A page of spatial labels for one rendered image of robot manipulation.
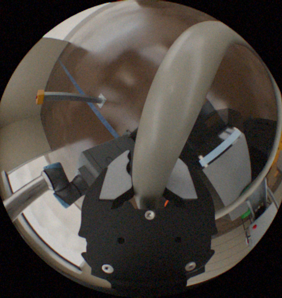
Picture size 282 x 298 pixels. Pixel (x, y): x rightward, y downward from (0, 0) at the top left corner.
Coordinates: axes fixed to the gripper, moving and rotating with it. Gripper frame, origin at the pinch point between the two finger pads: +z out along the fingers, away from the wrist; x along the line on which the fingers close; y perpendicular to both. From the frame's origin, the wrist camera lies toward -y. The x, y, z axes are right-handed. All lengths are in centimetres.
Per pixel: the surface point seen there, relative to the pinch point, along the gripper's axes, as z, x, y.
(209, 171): 18.0, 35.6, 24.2
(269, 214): -29, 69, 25
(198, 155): 26.2, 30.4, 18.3
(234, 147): 17, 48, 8
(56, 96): 63, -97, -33
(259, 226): -31, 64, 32
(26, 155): 99, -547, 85
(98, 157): 45, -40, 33
